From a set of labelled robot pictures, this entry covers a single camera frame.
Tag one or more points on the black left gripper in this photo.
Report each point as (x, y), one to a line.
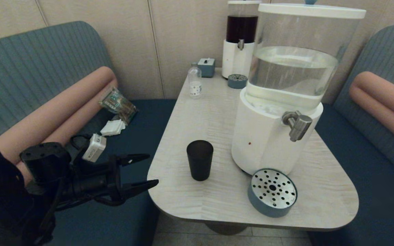
(94, 181)

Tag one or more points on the black plastic cup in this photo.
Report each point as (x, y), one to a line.
(200, 160)

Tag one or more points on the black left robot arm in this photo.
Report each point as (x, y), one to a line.
(2, 191)

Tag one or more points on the white paper napkins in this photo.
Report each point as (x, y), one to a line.
(113, 127)

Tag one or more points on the clear green snack packet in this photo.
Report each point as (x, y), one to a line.
(116, 101)

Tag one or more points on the small clear plastic bottle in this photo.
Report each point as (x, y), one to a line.
(195, 84)

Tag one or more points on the small blue box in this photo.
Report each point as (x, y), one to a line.
(206, 68)

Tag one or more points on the clear water dispenser white base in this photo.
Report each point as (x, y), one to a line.
(262, 136)

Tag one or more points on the blue drip tray metal grate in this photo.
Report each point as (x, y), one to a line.
(272, 188)
(237, 81)

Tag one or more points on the teal upholstered bench seat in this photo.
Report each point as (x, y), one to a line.
(381, 51)
(29, 68)

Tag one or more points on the dark drink dispenser white base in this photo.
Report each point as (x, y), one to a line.
(236, 61)

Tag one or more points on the silver metal dispenser tap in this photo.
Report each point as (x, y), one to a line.
(240, 44)
(298, 126)

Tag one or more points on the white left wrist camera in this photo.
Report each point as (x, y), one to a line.
(94, 147)

